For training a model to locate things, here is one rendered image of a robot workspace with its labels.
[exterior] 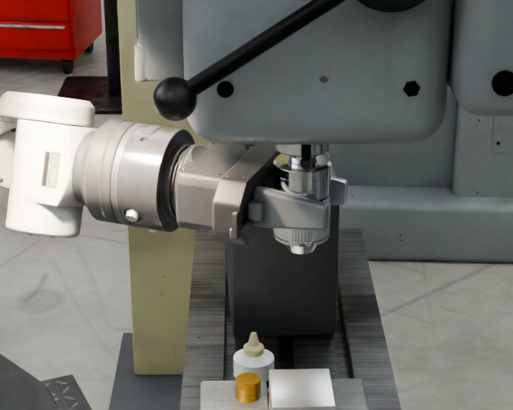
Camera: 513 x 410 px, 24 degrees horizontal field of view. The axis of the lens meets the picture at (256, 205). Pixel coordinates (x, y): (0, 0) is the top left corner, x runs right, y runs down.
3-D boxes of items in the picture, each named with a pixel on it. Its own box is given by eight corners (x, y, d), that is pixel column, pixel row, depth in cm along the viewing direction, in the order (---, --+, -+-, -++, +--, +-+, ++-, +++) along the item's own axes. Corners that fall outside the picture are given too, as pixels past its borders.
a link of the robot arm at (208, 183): (238, 167, 90) (98, 148, 94) (238, 281, 94) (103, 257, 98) (290, 118, 101) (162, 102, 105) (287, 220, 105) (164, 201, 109)
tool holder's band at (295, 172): (261, 169, 96) (261, 158, 96) (304, 156, 99) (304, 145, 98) (300, 186, 93) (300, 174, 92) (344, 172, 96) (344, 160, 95)
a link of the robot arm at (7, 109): (38, 93, 99) (-19, 88, 110) (26, 200, 100) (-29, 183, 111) (108, 103, 103) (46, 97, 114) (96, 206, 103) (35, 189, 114)
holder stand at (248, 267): (232, 338, 137) (230, 177, 129) (224, 257, 157) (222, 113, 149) (336, 335, 137) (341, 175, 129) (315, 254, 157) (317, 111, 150)
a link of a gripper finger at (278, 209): (328, 233, 94) (255, 222, 96) (329, 196, 93) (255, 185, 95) (322, 241, 93) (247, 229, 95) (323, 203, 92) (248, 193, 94)
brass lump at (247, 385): (235, 403, 104) (235, 385, 103) (235, 390, 106) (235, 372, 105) (260, 402, 104) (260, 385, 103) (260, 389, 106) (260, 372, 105)
